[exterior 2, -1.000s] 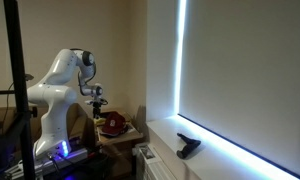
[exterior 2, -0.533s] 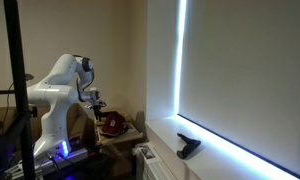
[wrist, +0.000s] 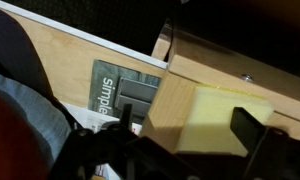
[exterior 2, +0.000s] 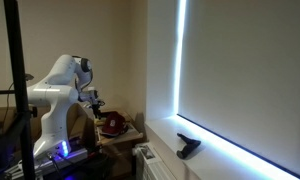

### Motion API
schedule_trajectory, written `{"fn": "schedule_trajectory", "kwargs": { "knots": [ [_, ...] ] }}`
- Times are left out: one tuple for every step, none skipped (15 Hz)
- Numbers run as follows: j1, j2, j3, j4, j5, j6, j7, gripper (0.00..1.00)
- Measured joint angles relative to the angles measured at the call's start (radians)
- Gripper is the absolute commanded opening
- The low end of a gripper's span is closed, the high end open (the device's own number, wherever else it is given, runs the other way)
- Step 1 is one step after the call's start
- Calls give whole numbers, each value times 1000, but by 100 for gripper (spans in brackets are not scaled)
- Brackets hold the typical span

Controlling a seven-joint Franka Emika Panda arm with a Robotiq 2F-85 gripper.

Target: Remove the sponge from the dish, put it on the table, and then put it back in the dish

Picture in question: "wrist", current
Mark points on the yellow sponge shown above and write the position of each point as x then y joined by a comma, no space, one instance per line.
210,120

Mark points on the white printed leaflet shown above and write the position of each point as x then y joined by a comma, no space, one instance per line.
86,116

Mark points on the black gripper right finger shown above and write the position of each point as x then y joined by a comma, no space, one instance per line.
246,130

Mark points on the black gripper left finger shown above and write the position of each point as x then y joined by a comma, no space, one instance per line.
126,115

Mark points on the blue denim baseball cap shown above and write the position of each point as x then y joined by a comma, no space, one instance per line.
30,110

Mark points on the grey magazine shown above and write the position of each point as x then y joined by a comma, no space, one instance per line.
103,83

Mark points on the light wooden table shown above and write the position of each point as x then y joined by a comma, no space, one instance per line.
206,66

